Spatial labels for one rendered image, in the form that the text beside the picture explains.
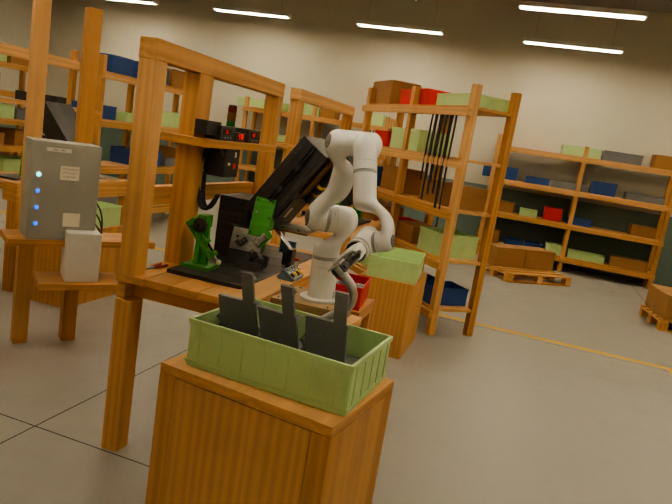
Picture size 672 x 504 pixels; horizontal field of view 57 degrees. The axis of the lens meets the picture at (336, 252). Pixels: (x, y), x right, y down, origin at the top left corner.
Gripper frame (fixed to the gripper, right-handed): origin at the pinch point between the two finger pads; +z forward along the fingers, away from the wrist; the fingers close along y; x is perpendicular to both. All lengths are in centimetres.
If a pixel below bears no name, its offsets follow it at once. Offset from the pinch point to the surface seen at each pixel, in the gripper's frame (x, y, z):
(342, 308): 10.3, -4.5, 6.8
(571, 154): 185, -66, -946
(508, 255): 225, -191, -731
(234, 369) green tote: 5.4, -44.0, 22.0
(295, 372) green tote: 17.0, -24.2, 21.6
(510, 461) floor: 163, -63, -121
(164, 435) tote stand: 10, -79, 33
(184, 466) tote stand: 22, -77, 37
